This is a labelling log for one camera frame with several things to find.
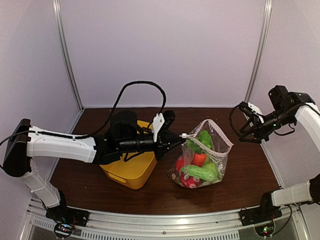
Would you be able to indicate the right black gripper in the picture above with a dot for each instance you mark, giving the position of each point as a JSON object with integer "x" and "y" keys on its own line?
{"x": 257, "y": 127}

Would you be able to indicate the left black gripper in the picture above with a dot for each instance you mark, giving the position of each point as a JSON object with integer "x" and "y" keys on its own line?
{"x": 164, "y": 142}

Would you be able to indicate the red toy apple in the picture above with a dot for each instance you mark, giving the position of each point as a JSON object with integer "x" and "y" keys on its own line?
{"x": 182, "y": 165}
{"x": 190, "y": 183}

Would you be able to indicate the red toy chili pepper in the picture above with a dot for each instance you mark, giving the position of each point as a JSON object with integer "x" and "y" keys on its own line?
{"x": 199, "y": 157}

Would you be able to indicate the clear dotted zip bag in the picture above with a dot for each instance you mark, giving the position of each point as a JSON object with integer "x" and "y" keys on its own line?
{"x": 218, "y": 153}

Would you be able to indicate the green toy cucumber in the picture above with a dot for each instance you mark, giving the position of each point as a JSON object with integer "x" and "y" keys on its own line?
{"x": 201, "y": 173}

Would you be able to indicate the green toy pear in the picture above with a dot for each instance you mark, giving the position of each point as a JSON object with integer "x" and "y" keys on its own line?
{"x": 211, "y": 166}

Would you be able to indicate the yellow plastic basket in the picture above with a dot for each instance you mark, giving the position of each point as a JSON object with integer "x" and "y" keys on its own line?
{"x": 133, "y": 173}

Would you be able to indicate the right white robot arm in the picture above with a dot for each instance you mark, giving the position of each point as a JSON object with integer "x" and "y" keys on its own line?
{"x": 290, "y": 138}

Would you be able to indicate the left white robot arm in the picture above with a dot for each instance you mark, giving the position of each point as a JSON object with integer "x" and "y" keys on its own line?
{"x": 124, "y": 136}

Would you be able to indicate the right circuit board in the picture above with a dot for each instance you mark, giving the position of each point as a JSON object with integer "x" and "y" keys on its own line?
{"x": 265, "y": 230}

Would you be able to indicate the circuit board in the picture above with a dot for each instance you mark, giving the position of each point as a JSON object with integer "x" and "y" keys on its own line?
{"x": 265, "y": 230}
{"x": 63, "y": 230}

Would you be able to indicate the left circuit board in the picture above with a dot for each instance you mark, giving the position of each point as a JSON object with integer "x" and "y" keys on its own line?
{"x": 63, "y": 230}

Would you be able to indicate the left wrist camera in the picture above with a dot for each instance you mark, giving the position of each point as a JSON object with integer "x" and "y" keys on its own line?
{"x": 162, "y": 122}

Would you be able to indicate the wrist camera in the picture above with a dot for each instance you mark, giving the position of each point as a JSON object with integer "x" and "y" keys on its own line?
{"x": 251, "y": 110}
{"x": 162, "y": 122}

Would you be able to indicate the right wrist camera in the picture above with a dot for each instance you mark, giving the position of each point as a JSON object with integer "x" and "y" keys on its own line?
{"x": 251, "y": 110}

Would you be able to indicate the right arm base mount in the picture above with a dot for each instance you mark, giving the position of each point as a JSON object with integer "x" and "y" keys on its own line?
{"x": 266, "y": 211}

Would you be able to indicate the front aluminium rail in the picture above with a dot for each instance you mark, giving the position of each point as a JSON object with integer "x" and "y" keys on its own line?
{"x": 224, "y": 225}

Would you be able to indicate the right aluminium frame post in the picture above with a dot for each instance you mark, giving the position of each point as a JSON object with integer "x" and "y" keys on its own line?
{"x": 264, "y": 32}

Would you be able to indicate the aluminium frame post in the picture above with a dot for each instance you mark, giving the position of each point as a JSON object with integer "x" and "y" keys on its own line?
{"x": 65, "y": 53}
{"x": 264, "y": 32}

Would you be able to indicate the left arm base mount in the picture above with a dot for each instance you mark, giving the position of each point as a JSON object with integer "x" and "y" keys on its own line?
{"x": 67, "y": 215}

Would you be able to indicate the left aluminium frame post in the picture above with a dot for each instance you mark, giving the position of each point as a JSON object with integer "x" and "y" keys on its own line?
{"x": 65, "y": 53}

